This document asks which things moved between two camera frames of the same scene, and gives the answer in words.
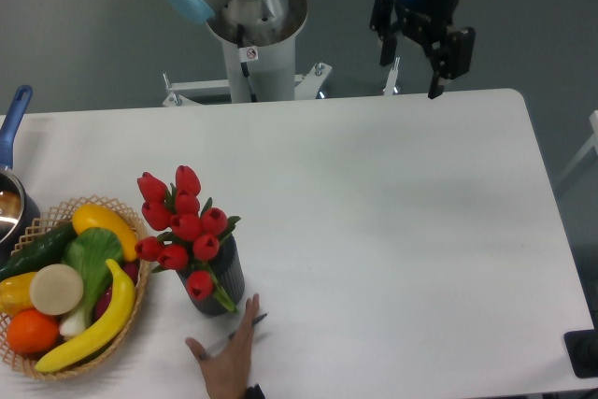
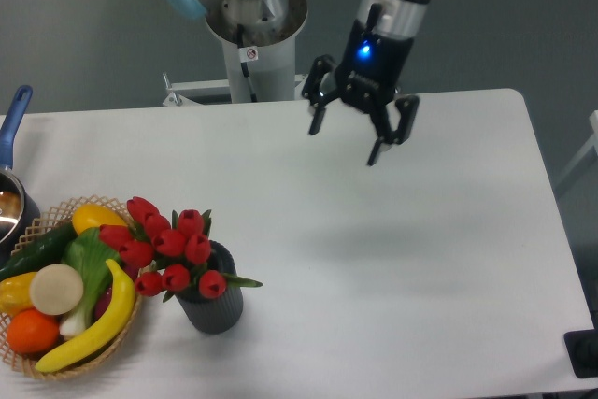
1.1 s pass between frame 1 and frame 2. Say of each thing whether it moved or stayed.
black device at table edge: stayed
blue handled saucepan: stayed
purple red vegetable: stayed
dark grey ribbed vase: moved
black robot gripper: moved
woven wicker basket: stayed
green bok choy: stayed
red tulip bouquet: moved
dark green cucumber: stayed
